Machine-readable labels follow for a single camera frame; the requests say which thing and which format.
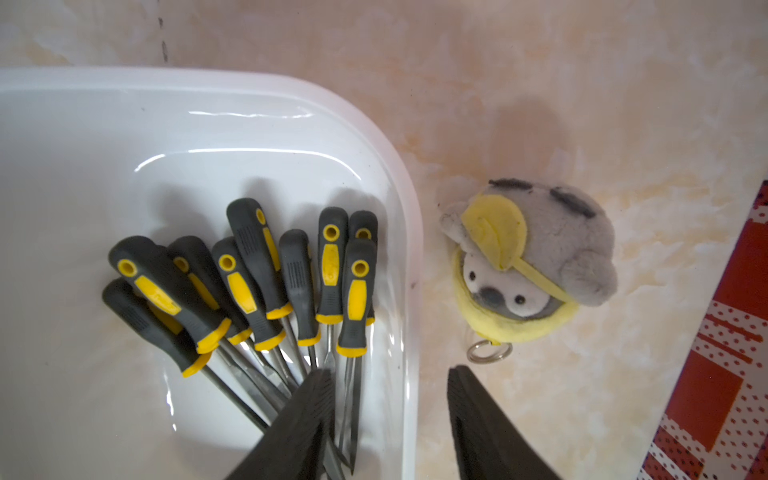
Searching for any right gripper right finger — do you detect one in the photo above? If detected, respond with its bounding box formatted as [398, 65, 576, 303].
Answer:
[447, 365, 558, 480]

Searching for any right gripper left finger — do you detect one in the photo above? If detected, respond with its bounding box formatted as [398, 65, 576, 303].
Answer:
[228, 369, 336, 480]

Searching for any yellow black file tool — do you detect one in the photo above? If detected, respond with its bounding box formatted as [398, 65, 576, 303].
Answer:
[316, 206, 348, 372]
[226, 197, 307, 380]
[107, 235, 289, 415]
[278, 229, 321, 370]
[168, 235, 288, 412]
[102, 279, 268, 433]
[212, 236, 298, 392]
[348, 209, 380, 327]
[336, 238, 377, 474]

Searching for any white plastic storage box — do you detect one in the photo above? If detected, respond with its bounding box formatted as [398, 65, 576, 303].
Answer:
[1, 67, 424, 479]

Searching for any grey yellow plush keychain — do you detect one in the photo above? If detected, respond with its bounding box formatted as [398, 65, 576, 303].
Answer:
[439, 178, 618, 349]

